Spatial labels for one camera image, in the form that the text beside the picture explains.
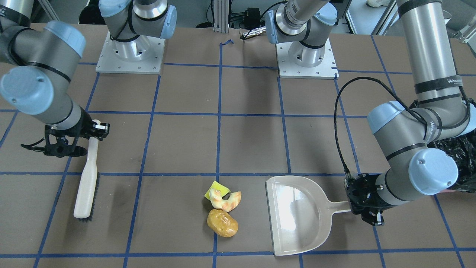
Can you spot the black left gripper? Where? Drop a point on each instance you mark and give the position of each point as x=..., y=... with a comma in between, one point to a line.
x=373, y=209

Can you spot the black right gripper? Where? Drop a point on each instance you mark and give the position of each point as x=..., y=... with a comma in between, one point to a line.
x=82, y=125

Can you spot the beige plastic dustpan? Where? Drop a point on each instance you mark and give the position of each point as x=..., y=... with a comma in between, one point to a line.
x=300, y=214

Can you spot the beige hand brush black bristles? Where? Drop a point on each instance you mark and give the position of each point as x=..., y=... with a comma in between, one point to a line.
x=88, y=185

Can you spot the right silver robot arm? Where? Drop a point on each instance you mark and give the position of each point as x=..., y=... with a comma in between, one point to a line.
x=45, y=62

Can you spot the yellow green sponge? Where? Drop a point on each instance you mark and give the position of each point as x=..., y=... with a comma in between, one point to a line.
x=217, y=186

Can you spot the orange toy potato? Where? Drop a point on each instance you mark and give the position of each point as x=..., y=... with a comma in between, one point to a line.
x=222, y=223

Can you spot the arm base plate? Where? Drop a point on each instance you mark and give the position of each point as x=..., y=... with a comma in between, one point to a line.
x=141, y=56
x=299, y=62

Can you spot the aluminium frame post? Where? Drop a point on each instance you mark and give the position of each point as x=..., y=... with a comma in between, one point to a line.
x=221, y=16

